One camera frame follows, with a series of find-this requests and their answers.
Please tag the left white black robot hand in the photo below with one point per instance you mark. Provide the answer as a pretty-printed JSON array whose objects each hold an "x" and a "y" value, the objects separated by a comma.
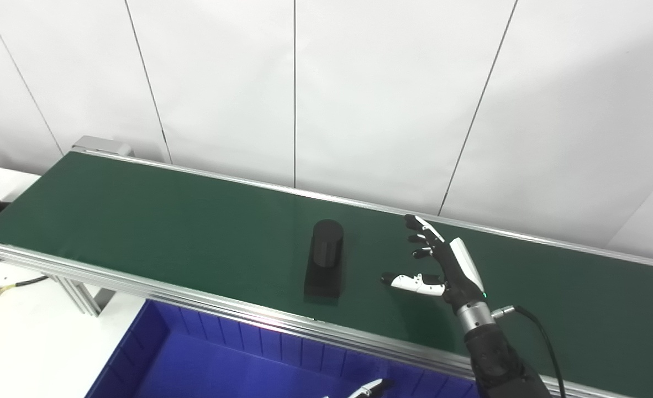
[{"x": 368, "y": 389}]

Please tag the black cylinder block part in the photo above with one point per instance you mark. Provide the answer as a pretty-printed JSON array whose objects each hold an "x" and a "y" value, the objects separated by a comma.
[{"x": 325, "y": 265}]

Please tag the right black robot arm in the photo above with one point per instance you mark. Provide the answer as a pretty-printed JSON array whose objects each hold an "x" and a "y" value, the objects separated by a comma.
[{"x": 498, "y": 359}]

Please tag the aluminium conveyor leg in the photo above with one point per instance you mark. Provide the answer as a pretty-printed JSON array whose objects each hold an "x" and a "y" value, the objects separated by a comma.
[{"x": 80, "y": 293}]

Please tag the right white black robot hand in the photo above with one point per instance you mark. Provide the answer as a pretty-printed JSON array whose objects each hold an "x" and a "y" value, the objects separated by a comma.
[{"x": 459, "y": 271}]

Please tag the green conveyor belt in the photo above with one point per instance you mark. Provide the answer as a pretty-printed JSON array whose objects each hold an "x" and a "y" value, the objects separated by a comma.
[
  {"x": 194, "y": 232},
  {"x": 166, "y": 290}
]

